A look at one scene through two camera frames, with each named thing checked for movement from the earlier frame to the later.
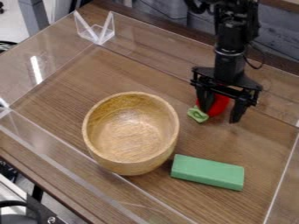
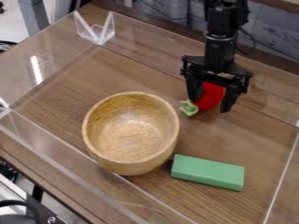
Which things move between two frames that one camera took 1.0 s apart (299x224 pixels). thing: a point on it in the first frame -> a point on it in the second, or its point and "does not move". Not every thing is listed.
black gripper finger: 205,95 -> 194,83
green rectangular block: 209,171 does not move
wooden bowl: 130,129 does not move
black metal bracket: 38,210 does not move
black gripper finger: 238,110 -> 229,98
